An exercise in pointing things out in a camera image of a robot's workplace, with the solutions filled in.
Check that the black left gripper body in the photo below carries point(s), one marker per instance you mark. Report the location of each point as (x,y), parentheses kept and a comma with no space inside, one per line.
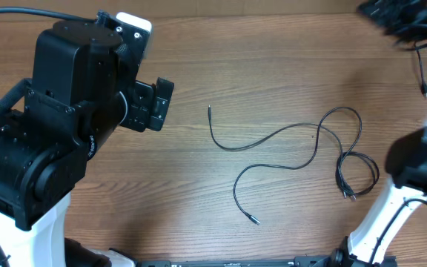
(139,101)

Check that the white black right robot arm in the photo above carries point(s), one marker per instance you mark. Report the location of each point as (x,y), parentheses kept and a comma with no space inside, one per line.
(406,162)

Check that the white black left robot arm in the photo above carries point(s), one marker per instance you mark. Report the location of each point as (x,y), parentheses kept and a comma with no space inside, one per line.
(52,124)

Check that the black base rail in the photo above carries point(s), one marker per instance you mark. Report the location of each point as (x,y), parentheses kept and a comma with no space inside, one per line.
(299,261)

